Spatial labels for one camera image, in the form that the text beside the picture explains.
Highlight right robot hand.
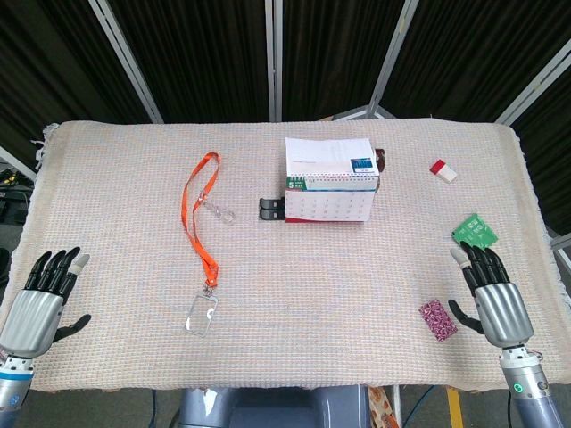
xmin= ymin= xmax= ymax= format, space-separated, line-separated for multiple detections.
xmin=448 ymin=240 xmax=535 ymax=348

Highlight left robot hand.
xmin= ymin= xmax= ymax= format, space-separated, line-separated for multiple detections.
xmin=0 ymin=246 xmax=93 ymax=359

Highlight spiral desk calendar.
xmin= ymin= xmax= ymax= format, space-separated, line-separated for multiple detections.
xmin=283 ymin=136 xmax=381 ymax=224

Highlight pink patterned card pack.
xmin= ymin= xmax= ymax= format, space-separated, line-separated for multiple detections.
xmin=418 ymin=300 xmax=459 ymax=343

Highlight green foil packet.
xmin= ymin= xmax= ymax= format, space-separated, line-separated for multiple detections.
xmin=450 ymin=213 xmax=499 ymax=251

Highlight white table leg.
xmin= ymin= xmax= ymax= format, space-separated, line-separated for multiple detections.
xmin=391 ymin=385 xmax=403 ymax=428

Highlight red and white eraser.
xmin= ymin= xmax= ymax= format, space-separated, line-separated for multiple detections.
xmin=428 ymin=158 xmax=459 ymax=185

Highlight orange patterned bag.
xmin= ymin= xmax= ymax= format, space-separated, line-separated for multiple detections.
xmin=368 ymin=386 xmax=396 ymax=428

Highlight clear badge holder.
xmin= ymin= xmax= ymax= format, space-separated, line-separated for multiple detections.
xmin=184 ymin=284 xmax=219 ymax=339

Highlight beige woven tablecloth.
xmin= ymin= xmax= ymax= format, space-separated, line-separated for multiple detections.
xmin=8 ymin=118 xmax=571 ymax=393

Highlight grey robot torso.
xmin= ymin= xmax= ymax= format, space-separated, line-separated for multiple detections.
xmin=171 ymin=385 xmax=374 ymax=428

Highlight yellow post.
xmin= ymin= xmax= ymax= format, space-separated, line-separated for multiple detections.
xmin=447 ymin=386 xmax=465 ymax=428

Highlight tangled floor cables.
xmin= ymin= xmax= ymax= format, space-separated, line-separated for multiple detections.
xmin=0 ymin=164 xmax=35 ymax=224

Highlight orange lanyard strap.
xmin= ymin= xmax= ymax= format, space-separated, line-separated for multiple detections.
xmin=181 ymin=152 xmax=221 ymax=286

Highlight metal keyring chain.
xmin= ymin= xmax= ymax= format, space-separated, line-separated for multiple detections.
xmin=195 ymin=192 xmax=236 ymax=226

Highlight black folding screen white frame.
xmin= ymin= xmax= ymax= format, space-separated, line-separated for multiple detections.
xmin=0 ymin=0 xmax=571 ymax=251

